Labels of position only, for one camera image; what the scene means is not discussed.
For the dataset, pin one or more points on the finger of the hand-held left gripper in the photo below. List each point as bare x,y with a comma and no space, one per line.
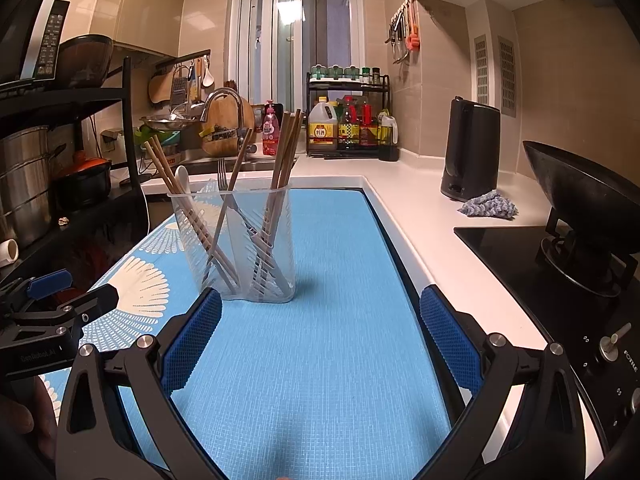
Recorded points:
95,300
47,282

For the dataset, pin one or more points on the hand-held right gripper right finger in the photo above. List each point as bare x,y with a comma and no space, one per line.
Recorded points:
450,340

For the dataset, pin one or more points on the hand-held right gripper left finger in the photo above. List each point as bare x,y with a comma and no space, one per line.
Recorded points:
192,340

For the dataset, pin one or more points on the clear plastic utensil holder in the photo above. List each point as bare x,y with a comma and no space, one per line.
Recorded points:
240,280

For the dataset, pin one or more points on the person's left hand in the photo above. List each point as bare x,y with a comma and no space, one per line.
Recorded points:
20,415

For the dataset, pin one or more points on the white plastic tube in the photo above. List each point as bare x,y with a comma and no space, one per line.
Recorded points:
9,254

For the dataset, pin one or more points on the small crumpled wrapper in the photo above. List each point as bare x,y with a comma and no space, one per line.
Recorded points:
63,220

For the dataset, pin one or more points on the black glass cooktop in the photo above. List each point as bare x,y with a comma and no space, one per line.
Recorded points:
500,260

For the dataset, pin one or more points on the steel stockpot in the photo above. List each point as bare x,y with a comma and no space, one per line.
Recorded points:
22,190

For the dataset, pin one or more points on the black pot with orange lid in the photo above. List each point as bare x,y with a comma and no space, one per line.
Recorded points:
82,182

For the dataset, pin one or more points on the blue printed tablecloth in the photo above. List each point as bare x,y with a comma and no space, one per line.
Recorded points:
325,360

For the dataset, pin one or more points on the blue-grey dishcloth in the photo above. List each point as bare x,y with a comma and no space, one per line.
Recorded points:
487,207

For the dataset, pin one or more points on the black burner grate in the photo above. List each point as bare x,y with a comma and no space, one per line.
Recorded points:
570,255

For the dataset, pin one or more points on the metal stove knob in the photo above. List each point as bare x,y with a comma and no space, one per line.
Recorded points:
612,346

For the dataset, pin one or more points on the green strainer basket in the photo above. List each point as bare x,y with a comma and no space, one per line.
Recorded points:
160,142

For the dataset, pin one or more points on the steel bowl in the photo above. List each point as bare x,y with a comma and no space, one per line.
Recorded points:
165,122

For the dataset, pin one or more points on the black electric kettle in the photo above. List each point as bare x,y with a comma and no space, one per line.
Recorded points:
470,150

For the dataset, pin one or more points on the black shelf rack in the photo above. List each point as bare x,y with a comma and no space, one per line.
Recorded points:
130,110

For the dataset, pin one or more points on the black wok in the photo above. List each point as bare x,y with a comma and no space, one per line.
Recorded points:
585,190

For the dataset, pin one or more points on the glass oil dispenser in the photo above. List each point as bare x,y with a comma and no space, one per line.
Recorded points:
387,140

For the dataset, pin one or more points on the light hanging cutting board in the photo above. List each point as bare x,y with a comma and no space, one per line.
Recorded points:
159,90

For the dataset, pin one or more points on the pink dish soap bottle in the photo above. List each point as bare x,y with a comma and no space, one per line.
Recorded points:
270,132

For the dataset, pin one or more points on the metal grater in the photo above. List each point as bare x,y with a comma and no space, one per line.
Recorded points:
178,94

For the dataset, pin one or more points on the dark bowl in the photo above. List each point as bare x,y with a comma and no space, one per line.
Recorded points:
85,62

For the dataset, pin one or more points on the wooden cutting board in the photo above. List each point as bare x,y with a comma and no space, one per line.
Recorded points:
225,115

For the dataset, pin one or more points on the red sauce bottle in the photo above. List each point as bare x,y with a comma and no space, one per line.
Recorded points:
369,127

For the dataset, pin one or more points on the microwave oven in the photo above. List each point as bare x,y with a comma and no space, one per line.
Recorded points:
45,40

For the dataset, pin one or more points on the cooking oil jug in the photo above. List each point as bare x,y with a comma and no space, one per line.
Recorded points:
322,132

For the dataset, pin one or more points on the steel kitchen faucet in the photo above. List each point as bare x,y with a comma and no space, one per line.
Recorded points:
222,92

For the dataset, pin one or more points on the black spice rack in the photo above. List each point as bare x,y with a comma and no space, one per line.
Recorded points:
386,100

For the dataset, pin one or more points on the white hanging ladle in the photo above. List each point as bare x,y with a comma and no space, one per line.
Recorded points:
207,77

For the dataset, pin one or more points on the row of spice jars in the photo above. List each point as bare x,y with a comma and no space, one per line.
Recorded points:
345,74

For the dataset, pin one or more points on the orange hanging kitchen tool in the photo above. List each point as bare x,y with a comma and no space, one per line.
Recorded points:
413,35

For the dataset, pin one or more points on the metal hanging kitchen tools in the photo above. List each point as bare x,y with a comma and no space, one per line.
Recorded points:
397,35

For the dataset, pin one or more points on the white framed window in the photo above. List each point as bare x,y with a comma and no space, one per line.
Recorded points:
295,25

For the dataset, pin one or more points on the wall outlet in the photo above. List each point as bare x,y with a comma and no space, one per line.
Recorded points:
111,141

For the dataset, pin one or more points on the wide wall vent grille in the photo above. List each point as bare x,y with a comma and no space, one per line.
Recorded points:
506,75

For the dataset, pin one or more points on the narrow wall vent grille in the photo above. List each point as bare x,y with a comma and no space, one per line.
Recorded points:
480,70

